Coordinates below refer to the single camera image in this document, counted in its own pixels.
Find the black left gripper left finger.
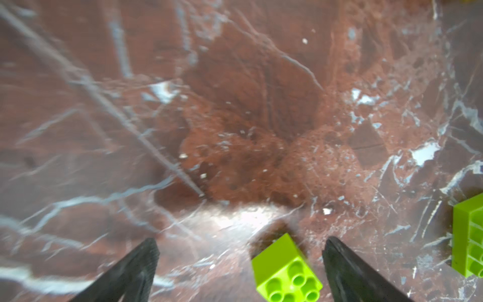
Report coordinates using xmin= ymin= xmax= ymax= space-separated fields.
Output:
xmin=72 ymin=238 xmax=160 ymax=302

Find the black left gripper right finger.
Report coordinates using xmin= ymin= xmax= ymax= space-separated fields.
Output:
xmin=322 ymin=237 xmax=412 ymax=302

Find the small green lego brick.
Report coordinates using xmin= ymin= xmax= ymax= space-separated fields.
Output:
xmin=251 ymin=234 xmax=323 ymax=302

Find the long green lego brick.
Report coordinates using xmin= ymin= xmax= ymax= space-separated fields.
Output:
xmin=452 ymin=194 xmax=482 ymax=278

